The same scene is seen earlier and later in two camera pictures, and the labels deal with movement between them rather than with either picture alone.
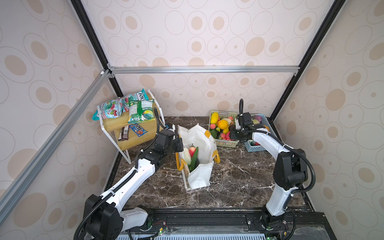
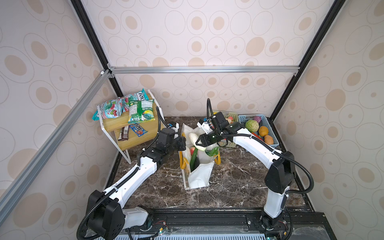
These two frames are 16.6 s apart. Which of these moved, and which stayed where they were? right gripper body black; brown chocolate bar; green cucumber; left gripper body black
Moved: right gripper body black
Stayed: green cucumber; brown chocolate bar; left gripper body black
